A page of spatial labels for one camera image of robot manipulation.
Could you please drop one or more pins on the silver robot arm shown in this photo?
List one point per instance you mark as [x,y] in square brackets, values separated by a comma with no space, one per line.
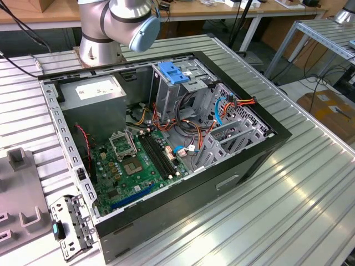
[97,30]

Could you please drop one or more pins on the black RAM slot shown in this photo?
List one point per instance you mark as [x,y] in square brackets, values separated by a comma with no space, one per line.
[162,155]
[167,155]
[153,155]
[158,155]

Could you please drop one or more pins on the grey metal disk bay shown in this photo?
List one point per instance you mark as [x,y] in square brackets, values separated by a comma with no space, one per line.
[219,151]

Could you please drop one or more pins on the blue expansion slot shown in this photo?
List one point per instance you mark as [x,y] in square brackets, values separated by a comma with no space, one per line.
[133,197]

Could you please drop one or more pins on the beige board connector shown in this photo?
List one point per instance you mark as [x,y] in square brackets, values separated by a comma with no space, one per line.
[169,153]

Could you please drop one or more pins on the grey metal drive cage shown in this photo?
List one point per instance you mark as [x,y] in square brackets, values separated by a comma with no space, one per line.
[169,97]

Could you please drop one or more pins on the green motherboard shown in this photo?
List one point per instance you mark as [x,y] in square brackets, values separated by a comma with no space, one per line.
[147,163]

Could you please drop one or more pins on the CPU socket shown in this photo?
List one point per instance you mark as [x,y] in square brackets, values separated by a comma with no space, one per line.
[133,166]

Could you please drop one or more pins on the empty blue drive carrier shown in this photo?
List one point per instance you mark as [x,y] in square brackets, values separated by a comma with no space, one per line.
[172,73]

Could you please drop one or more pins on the black open PC case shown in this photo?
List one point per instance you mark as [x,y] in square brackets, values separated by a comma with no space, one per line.
[180,210]

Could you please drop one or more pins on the grey power supply unit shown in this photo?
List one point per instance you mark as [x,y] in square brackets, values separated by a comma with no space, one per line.
[94,116]

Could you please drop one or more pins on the black stand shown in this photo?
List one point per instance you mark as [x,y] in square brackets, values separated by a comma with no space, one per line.
[242,20]

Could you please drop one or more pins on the white small box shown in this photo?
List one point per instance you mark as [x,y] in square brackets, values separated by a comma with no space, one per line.
[255,4]
[231,3]

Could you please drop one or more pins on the labelled cardboard box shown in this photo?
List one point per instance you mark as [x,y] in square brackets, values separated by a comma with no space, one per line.
[327,116]

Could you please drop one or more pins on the black teal latch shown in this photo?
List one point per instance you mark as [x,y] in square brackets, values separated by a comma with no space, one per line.
[56,229]

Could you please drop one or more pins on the grey parts rack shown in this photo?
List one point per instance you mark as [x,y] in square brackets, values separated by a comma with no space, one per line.
[22,183]

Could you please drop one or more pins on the grey metal slat table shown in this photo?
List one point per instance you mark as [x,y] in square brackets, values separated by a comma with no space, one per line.
[319,30]

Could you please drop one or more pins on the brown wooden block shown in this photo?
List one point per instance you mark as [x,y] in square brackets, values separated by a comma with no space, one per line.
[45,5]

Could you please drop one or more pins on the metal expansion bracket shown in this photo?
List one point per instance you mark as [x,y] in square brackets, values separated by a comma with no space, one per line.
[79,221]

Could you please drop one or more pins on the wooden desk white frame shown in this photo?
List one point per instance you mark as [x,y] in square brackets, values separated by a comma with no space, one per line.
[22,12]

